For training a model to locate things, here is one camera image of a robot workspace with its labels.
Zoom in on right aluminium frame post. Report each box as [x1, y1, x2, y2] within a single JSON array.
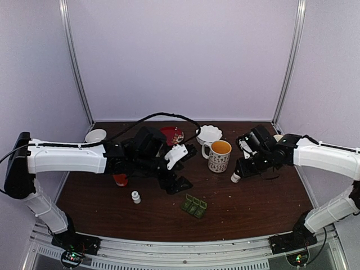
[[272, 0, 306, 127]]

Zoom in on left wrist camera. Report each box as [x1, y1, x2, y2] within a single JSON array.
[[164, 144, 197, 170]]

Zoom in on white labelled pill bottle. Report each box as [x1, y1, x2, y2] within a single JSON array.
[[231, 173, 241, 183]]

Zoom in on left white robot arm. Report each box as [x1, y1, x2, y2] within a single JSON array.
[[4, 127, 197, 250]]

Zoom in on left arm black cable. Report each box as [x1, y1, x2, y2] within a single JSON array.
[[106, 112, 202, 147]]

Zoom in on orange pill bottle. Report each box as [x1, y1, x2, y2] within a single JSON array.
[[113, 174, 128, 187]]

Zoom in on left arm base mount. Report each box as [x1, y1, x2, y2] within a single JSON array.
[[51, 230, 101, 255]]

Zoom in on red floral plate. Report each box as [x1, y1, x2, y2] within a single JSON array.
[[160, 127, 185, 146]]

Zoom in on small white bottle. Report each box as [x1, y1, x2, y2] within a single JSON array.
[[131, 191, 141, 204]]

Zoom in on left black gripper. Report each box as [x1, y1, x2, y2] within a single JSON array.
[[134, 151, 194, 195]]

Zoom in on white scalloped bowl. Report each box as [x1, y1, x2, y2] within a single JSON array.
[[196, 125, 223, 145]]

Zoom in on aluminium frame post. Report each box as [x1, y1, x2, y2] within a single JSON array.
[[59, 0, 95, 126], [272, 0, 306, 127]]

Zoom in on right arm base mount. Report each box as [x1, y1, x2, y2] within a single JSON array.
[[269, 232, 317, 255]]

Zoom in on patterned mug orange inside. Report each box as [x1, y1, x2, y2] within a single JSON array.
[[201, 140, 232, 173]]

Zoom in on front aluminium rail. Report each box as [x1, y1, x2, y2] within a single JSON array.
[[20, 222, 350, 269]]

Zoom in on cream ribbed mug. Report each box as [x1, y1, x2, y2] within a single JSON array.
[[273, 134, 283, 142]]

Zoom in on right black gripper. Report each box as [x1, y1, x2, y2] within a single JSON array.
[[235, 151, 272, 179]]

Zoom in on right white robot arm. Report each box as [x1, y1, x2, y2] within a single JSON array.
[[231, 125, 359, 249]]

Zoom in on green pill organizer box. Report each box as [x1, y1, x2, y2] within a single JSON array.
[[181, 193, 208, 219]]

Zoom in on small white bowl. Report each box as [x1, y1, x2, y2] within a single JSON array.
[[85, 129, 107, 143]]

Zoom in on left aluminium frame post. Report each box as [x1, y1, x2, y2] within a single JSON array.
[[59, 0, 95, 126]]

